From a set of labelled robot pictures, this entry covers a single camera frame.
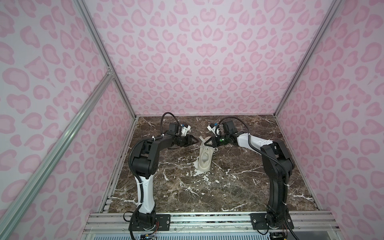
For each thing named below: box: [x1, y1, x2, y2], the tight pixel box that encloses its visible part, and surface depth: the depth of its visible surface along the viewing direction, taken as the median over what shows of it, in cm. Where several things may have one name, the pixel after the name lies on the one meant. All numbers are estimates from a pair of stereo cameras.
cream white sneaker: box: [198, 142, 218, 173], surface depth 92 cm
